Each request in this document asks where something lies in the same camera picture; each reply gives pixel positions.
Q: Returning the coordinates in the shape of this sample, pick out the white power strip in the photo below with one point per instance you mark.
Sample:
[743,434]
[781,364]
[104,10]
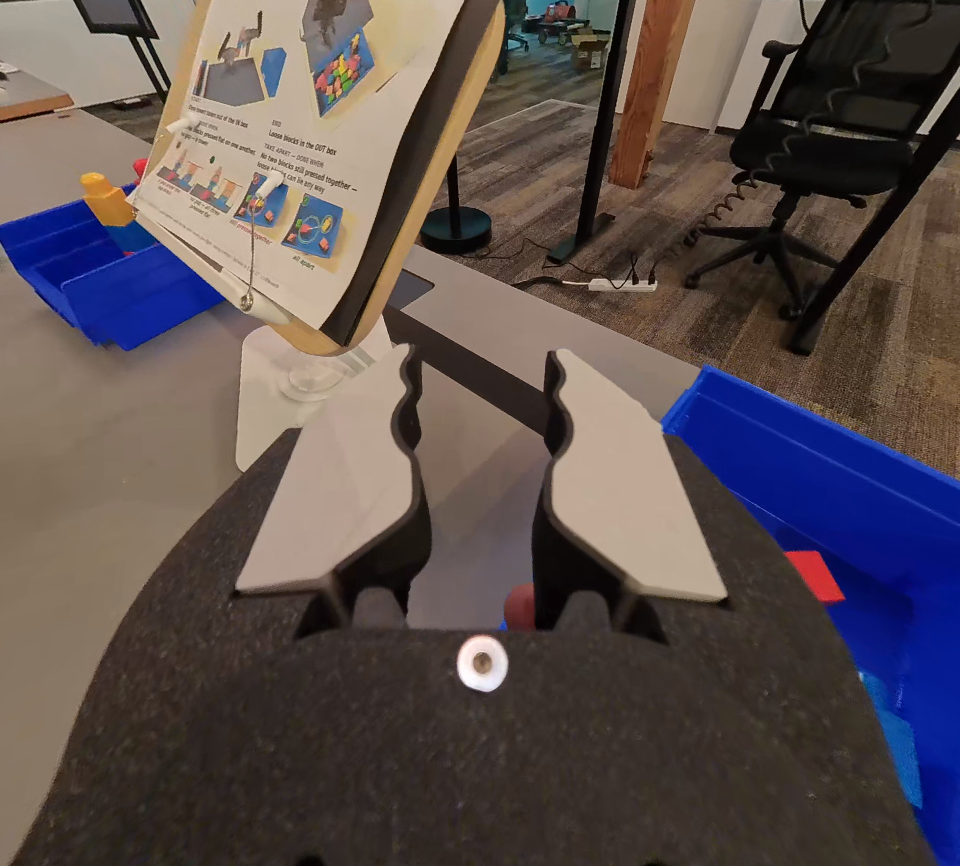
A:
[619,285]

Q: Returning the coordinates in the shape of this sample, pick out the wooden post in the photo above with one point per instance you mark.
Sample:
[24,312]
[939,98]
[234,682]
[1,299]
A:
[652,78]

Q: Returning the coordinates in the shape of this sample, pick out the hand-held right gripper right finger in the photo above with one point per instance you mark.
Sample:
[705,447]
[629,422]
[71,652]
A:
[637,513]

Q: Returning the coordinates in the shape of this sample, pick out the blue tagged plastic bin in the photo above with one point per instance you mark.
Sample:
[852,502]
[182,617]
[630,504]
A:
[825,476]

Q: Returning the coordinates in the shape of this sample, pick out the grey desk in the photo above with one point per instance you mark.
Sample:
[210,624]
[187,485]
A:
[112,446]

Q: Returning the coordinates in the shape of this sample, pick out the red wheeled cart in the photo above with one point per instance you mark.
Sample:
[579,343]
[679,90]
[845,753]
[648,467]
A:
[559,15]

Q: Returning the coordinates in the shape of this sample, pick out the blue toy block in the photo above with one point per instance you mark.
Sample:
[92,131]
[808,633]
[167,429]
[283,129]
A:
[896,738]

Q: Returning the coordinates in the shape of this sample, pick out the black round-base stand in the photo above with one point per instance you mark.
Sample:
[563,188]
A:
[457,236]

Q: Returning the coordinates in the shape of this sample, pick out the instruction sheet on board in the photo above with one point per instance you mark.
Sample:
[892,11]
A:
[450,93]

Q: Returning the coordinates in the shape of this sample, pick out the printed instruction sheet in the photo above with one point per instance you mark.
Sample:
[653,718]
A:
[337,93]

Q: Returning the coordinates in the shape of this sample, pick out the instruction sheet on stand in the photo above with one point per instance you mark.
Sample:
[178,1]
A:
[259,401]

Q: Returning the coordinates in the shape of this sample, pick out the yellow toy block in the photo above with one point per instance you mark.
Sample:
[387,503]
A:
[109,202]

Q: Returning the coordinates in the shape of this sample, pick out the cardboard box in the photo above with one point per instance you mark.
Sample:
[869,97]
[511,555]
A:
[589,52]

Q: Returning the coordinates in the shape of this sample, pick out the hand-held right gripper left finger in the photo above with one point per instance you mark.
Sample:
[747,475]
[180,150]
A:
[330,506]

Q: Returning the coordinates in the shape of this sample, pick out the black office chair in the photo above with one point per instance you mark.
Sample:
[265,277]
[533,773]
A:
[825,153]

